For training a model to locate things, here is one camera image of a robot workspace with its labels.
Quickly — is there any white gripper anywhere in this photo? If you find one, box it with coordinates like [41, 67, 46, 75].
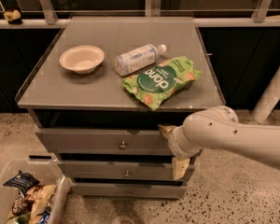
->
[158, 125, 202, 180]

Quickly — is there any grey top drawer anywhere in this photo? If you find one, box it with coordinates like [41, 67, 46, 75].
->
[35, 128, 173, 156]

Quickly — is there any grey drawer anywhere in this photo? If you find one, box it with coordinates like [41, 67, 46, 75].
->
[72, 183, 187, 200]
[57, 160, 195, 182]
[35, 128, 173, 156]

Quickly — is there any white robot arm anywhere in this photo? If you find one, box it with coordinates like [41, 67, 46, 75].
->
[159, 105, 280, 180]

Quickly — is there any grey bottom drawer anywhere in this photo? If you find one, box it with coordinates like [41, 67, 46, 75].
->
[72, 183, 187, 200]

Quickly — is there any grey drawer cabinet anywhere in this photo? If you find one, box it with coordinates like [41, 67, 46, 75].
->
[17, 17, 225, 186]

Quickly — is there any grey middle drawer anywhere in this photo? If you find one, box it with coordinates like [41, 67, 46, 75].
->
[57, 160, 195, 182]

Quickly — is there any green snack bag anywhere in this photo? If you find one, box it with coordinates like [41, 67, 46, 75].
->
[121, 56, 203, 110]

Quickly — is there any clear plastic water bottle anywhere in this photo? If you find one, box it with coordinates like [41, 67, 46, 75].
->
[115, 44, 167, 77]

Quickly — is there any white diagonal pole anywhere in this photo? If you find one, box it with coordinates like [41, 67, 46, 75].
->
[251, 65, 280, 123]

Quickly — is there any white paper bowl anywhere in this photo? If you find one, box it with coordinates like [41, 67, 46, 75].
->
[59, 45, 105, 75]

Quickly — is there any yellow chip bag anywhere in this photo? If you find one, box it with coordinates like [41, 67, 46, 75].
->
[25, 185, 57, 224]

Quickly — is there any clear plastic bin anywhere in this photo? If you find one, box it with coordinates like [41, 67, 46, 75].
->
[0, 161, 71, 224]

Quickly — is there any dark blue snack bag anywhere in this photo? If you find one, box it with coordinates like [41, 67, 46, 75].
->
[3, 171, 40, 196]

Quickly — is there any brown snack bag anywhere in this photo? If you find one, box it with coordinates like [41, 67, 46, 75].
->
[7, 195, 32, 218]

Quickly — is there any yellow black small object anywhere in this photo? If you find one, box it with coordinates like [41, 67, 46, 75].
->
[4, 8, 22, 24]

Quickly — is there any metal window railing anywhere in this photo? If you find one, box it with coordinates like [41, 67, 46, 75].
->
[0, 0, 280, 28]

